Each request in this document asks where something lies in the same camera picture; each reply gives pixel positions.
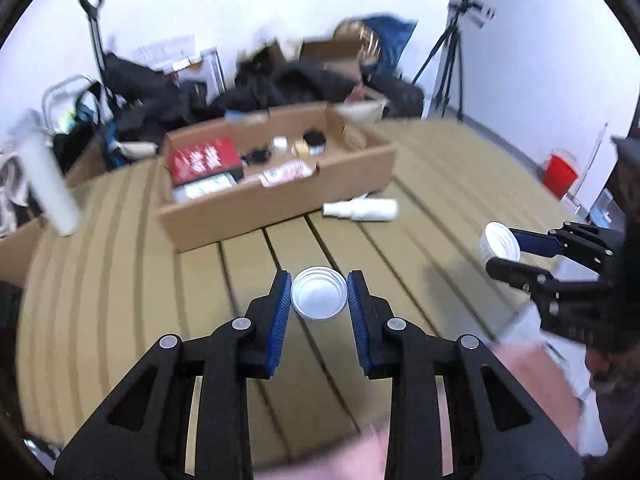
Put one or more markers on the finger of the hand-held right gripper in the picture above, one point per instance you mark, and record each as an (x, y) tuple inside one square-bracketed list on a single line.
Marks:
[(537, 244), (520, 272)]

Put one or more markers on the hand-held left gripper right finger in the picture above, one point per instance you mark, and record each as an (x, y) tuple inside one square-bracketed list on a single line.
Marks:
[(357, 310)]

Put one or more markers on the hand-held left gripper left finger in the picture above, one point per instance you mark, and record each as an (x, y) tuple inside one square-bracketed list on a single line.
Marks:
[(280, 310)]

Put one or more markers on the white ribbed jar lid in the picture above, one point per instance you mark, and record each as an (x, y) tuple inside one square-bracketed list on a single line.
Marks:
[(500, 242)]

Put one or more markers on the white round jar lid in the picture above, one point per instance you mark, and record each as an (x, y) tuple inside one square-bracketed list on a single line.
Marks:
[(319, 294)]

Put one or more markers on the shallow cardboard box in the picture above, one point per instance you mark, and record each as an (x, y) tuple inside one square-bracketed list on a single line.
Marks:
[(280, 205)]

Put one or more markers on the pink printed packet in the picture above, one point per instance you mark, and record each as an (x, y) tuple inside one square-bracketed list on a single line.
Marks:
[(287, 174)]

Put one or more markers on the clear plastic box white label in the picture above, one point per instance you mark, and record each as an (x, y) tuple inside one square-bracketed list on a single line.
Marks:
[(205, 187)]

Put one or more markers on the small black item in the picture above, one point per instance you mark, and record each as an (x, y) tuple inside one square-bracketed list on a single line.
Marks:
[(256, 155)]

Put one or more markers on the small yellow item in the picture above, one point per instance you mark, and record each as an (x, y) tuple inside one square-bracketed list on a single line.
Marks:
[(300, 148)]

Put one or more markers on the small white cup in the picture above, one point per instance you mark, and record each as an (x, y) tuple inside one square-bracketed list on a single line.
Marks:
[(280, 143)]

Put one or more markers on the red printed box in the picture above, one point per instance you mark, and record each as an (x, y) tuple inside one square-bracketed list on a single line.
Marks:
[(202, 160)]

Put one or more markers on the black round lid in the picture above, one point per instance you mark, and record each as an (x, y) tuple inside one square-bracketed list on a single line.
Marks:
[(314, 138)]

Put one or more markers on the person's right hand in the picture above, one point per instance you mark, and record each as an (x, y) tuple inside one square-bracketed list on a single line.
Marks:
[(612, 370)]

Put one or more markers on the red bucket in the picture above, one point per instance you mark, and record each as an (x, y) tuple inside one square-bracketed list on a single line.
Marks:
[(560, 175)]

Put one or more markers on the white spray bottle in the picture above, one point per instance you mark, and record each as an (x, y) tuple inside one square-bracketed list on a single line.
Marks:
[(365, 210)]

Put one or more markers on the black suitcase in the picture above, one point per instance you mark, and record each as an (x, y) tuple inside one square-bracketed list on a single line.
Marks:
[(400, 97)]

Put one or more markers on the black clothes pile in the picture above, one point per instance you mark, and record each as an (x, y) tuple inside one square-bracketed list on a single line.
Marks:
[(290, 90)]

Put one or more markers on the blue bag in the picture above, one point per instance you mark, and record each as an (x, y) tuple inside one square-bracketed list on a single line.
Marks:
[(395, 45)]

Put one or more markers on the open brown cardboard box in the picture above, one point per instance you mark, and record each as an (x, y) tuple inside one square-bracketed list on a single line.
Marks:
[(330, 60)]

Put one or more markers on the black bag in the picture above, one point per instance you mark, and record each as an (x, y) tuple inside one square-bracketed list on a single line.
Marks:
[(145, 95)]

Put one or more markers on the white thermos bottle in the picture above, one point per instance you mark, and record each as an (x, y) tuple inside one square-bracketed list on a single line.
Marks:
[(50, 180)]

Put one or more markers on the wicker ball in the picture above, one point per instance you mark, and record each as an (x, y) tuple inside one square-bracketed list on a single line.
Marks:
[(360, 40)]

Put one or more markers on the printed picture box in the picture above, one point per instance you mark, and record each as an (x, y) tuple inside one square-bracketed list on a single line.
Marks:
[(175, 57)]

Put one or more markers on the white metal rack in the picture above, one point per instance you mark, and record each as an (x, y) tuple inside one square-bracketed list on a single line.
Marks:
[(60, 95)]

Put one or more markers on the black camera tripod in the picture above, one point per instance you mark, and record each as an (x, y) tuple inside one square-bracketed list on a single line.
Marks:
[(445, 55)]

